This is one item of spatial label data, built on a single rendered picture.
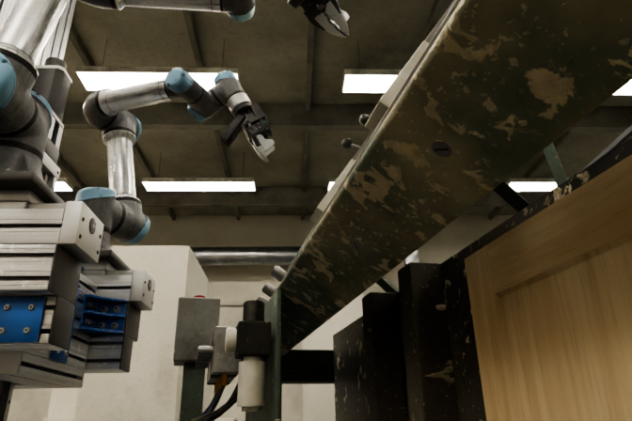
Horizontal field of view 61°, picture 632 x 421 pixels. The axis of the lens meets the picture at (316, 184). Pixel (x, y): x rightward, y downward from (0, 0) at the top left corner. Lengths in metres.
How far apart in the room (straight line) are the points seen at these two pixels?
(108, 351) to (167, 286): 2.21
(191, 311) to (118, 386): 2.15
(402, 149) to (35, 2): 1.01
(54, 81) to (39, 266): 0.71
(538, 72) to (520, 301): 0.41
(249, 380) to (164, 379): 2.69
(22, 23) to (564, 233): 1.10
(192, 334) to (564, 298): 1.16
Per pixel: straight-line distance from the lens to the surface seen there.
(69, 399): 5.68
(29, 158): 1.30
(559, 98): 0.38
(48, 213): 1.18
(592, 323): 0.63
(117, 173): 1.95
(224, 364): 1.14
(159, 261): 3.83
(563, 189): 0.70
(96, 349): 1.60
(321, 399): 5.08
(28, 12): 1.33
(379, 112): 0.67
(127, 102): 1.90
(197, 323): 1.62
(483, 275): 0.80
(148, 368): 3.70
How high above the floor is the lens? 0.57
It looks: 25 degrees up
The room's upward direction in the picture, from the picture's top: 1 degrees counter-clockwise
